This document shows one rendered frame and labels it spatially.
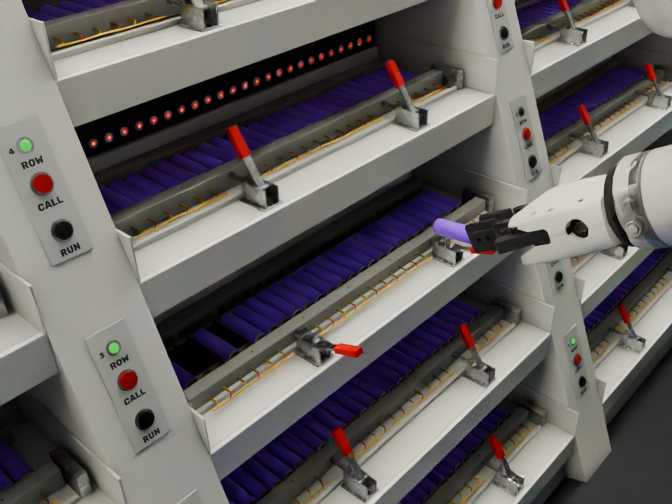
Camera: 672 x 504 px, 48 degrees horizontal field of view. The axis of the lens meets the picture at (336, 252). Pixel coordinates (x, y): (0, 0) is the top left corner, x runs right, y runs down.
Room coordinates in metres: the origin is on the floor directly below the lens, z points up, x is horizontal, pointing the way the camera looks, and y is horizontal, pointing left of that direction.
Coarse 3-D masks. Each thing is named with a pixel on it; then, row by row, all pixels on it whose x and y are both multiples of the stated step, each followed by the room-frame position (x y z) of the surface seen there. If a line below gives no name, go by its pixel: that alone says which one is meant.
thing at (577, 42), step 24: (528, 0) 1.42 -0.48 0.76; (552, 0) 1.43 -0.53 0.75; (576, 0) 1.42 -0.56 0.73; (600, 0) 1.41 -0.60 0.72; (624, 0) 1.47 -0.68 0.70; (528, 24) 1.30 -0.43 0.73; (552, 24) 1.30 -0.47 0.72; (576, 24) 1.32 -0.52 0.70; (600, 24) 1.34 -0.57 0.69; (624, 24) 1.33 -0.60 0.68; (528, 48) 1.12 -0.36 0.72; (552, 48) 1.23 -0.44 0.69; (576, 48) 1.23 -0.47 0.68; (600, 48) 1.27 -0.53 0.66; (552, 72) 1.17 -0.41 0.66; (576, 72) 1.23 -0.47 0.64
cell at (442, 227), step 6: (438, 222) 0.78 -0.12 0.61; (444, 222) 0.78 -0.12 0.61; (450, 222) 0.77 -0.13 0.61; (438, 228) 0.78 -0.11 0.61; (444, 228) 0.77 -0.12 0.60; (450, 228) 0.77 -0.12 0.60; (456, 228) 0.76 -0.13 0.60; (462, 228) 0.76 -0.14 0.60; (438, 234) 0.78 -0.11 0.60; (444, 234) 0.77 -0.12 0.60; (450, 234) 0.77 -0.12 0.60; (456, 234) 0.76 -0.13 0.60; (462, 234) 0.75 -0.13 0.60; (462, 240) 0.76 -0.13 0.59; (468, 240) 0.75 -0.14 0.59
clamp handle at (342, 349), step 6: (318, 336) 0.80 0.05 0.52; (312, 342) 0.80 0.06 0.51; (318, 342) 0.80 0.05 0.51; (324, 342) 0.80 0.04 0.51; (324, 348) 0.79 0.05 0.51; (330, 348) 0.78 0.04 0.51; (336, 348) 0.77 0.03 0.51; (342, 348) 0.76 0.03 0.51; (348, 348) 0.76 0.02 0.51; (354, 348) 0.75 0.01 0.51; (360, 348) 0.75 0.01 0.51; (342, 354) 0.76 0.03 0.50; (348, 354) 0.75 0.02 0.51; (354, 354) 0.75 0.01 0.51; (360, 354) 0.75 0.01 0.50
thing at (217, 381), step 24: (456, 216) 1.04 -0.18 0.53; (456, 240) 1.01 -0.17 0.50; (384, 264) 0.94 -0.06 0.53; (360, 288) 0.90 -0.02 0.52; (312, 312) 0.85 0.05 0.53; (336, 312) 0.88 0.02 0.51; (288, 336) 0.82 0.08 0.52; (240, 360) 0.78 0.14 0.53; (264, 360) 0.80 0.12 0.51; (192, 384) 0.75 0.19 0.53; (216, 384) 0.75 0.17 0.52; (192, 408) 0.73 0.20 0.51; (216, 408) 0.73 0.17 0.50
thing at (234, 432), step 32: (448, 192) 1.16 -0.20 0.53; (480, 192) 1.10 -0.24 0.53; (512, 192) 1.07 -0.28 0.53; (320, 224) 1.04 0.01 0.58; (480, 256) 0.99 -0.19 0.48; (384, 288) 0.93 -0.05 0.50; (416, 288) 0.92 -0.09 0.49; (448, 288) 0.94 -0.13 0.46; (160, 320) 0.86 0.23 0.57; (352, 320) 0.87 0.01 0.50; (384, 320) 0.86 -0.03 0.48; (416, 320) 0.90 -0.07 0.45; (256, 384) 0.77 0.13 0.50; (288, 384) 0.77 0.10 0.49; (320, 384) 0.78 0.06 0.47; (224, 416) 0.73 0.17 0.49; (256, 416) 0.72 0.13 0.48; (288, 416) 0.75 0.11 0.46; (224, 448) 0.69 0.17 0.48; (256, 448) 0.73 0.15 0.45
